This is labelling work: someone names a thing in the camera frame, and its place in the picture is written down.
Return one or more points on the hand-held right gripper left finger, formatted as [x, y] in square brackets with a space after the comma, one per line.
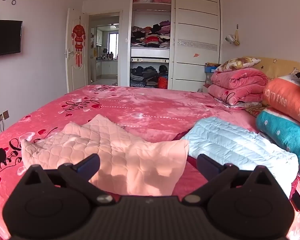
[90, 166]

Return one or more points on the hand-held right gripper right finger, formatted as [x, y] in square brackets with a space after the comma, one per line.
[207, 166]

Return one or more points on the pink quilted top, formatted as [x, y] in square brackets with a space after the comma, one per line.
[130, 165]

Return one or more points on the pile of dark folded clothes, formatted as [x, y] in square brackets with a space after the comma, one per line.
[145, 75]

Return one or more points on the pile of mixed folded clothes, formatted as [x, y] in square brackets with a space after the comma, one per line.
[152, 38]

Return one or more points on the light blue quilted garment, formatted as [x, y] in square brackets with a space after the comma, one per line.
[235, 142]

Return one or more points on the dark red garment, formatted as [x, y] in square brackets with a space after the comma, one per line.
[180, 136]

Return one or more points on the patterned folded quilt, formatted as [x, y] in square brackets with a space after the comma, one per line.
[255, 110]

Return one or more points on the folded pink plush blanket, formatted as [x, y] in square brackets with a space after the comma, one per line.
[235, 95]
[240, 77]

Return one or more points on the pink heart-print bed blanket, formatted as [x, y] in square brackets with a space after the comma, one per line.
[152, 105]

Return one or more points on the teal folded blanket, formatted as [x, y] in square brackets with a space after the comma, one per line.
[282, 130]

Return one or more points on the stack of cardboard boxes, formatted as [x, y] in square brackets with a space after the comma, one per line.
[208, 78]

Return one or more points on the white room door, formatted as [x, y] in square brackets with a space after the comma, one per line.
[73, 80]

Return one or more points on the blue box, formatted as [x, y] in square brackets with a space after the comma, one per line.
[210, 69]

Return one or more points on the white kitchen cabinets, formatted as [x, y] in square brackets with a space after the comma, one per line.
[107, 67]

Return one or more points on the orange folded blanket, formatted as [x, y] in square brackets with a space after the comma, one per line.
[285, 97]

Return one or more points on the floral pillow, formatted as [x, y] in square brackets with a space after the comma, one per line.
[237, 63]

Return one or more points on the yellow headboard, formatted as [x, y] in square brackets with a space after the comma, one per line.
[277, 66]

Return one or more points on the kitchen window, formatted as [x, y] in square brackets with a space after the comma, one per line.
[113, 43]

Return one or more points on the yellow hanging ornament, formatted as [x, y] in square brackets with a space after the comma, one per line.
[237, 41]

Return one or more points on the red knot door ornament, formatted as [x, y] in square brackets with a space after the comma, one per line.
[79, 37]

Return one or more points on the white hair dryer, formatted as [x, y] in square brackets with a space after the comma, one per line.
[230, 38]

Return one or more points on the white wardrobe sliding door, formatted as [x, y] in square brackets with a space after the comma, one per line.
[197, 12]

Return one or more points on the white wardrobe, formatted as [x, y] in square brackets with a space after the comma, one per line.
[150, 6]

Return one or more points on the wall-mounted black television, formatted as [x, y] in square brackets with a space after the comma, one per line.
[5, 37]

